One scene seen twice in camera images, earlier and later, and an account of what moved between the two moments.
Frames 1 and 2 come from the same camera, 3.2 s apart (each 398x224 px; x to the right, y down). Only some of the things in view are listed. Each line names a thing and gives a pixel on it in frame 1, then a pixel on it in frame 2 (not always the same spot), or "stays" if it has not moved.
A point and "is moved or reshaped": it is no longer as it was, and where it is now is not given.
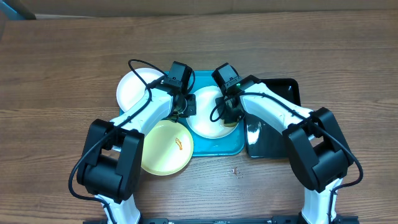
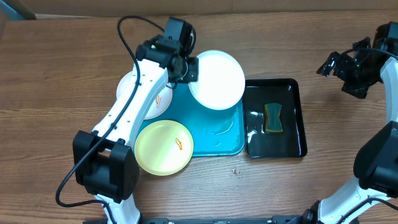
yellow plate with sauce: [167, 148] stays
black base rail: [335, 219] stays
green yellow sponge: [230, 124] is moved or reshaped
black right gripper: [227, 117] → [344, 63]
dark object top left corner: [18, 6] stays
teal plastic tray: [232, 145] stays
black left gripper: [192, 105] → [193, 65]
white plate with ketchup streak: [201, 123] → [221, 81]
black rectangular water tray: [263, 140] stays
